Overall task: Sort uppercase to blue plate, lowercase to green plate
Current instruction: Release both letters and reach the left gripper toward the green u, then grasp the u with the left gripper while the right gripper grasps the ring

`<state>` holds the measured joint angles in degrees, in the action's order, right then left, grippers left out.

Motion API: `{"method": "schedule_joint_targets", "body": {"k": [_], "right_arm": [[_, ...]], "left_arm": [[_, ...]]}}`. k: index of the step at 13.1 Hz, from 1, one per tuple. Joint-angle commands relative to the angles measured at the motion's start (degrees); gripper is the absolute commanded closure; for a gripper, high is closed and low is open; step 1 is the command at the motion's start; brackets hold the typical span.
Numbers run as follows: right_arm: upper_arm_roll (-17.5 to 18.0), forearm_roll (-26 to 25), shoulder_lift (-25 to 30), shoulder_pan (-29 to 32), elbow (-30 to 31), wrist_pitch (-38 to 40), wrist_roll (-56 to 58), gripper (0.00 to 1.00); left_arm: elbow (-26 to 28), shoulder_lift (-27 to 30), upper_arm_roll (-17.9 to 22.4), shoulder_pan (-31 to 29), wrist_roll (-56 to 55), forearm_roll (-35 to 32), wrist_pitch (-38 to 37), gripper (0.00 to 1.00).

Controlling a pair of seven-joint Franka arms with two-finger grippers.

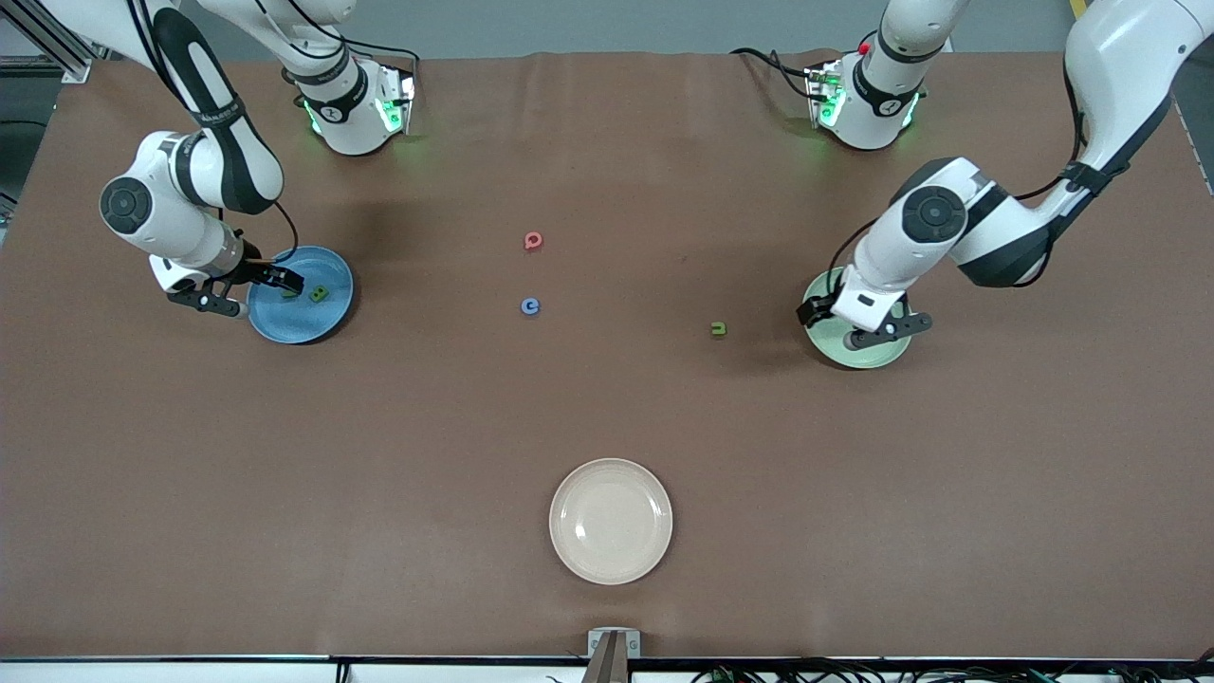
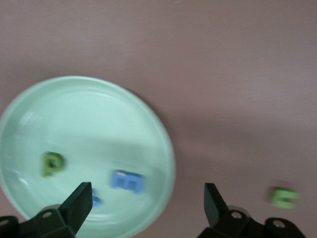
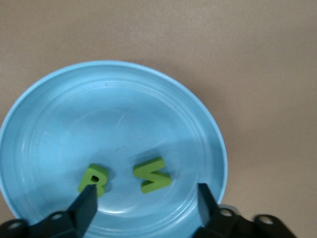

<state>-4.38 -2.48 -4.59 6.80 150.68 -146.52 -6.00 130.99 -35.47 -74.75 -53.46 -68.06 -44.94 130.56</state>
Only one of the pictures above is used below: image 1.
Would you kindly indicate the aluminium frame profile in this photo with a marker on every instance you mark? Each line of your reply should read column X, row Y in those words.
column 76, row 71

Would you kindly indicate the beige plate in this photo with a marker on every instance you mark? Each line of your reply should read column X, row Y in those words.
column 611, row 522

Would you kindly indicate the green plate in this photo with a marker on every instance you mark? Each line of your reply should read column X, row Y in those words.
column 877, row 358

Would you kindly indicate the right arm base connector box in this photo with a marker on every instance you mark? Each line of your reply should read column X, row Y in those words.
column 396, row 100

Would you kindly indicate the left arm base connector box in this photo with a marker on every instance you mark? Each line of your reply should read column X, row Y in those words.
column 823, row 95

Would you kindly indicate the blue plate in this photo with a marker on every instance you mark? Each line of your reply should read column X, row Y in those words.
column 303, row 324

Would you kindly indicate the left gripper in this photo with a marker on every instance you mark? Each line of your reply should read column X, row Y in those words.
column 815, row 311

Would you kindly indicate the blue letter C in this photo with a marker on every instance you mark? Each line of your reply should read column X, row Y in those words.
column 524, row 306

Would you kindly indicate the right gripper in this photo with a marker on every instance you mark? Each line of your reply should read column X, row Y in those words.
column 259, row 271

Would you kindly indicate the grey metal mount bracket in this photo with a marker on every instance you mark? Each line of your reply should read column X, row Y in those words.
column 597, row 643

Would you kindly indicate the brown table mat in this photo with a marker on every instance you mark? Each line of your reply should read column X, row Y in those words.
column 607, row 417

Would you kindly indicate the red letter Q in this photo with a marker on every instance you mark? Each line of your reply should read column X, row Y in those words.
column 534, row 248

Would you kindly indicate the white table rail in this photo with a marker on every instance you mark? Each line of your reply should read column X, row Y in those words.
column 190, row 673

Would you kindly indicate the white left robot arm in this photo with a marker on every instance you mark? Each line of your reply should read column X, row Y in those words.
column 1129, row 57

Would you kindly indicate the aluminium camera post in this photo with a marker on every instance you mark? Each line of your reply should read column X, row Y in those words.
column 612, row 669

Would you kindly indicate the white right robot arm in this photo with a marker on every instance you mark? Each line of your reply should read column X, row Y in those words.
column 180, row 237

